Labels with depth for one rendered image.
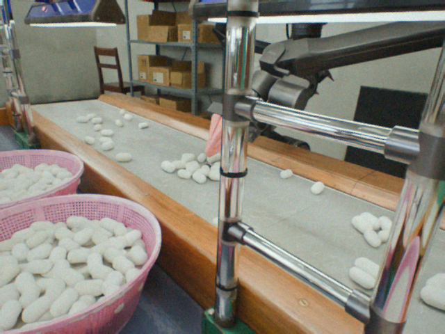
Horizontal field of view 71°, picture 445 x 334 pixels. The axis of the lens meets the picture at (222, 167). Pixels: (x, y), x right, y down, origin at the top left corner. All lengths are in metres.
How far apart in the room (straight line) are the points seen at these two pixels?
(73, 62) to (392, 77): 4.26
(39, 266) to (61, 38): 4.88
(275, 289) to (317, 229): 0.19
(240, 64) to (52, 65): 4.98
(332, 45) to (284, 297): 0.49
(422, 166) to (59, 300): 0.36
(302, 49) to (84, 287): 0.55
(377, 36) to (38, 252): 0.67
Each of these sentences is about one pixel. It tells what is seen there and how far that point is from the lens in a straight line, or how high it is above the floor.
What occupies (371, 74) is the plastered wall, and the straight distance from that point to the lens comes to 2.60.
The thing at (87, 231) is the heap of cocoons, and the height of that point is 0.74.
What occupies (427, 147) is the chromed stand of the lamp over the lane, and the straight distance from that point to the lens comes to 0.19.
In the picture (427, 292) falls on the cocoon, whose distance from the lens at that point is 0.44.
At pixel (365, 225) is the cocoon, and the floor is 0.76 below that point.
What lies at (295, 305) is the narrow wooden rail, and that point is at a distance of 0.35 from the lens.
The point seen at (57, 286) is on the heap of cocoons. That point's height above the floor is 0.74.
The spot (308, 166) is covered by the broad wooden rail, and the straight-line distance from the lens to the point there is 0.72.
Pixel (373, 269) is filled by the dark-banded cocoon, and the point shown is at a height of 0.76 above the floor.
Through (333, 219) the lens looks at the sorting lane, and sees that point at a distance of 0.56.
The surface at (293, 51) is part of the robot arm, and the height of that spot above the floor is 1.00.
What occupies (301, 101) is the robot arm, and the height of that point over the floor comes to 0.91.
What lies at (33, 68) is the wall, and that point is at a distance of 5.12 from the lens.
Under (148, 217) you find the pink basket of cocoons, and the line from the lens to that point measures 0.48.
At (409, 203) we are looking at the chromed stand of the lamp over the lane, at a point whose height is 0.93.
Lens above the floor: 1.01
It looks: 22 degrees down
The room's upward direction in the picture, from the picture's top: 2 degrees clockwise
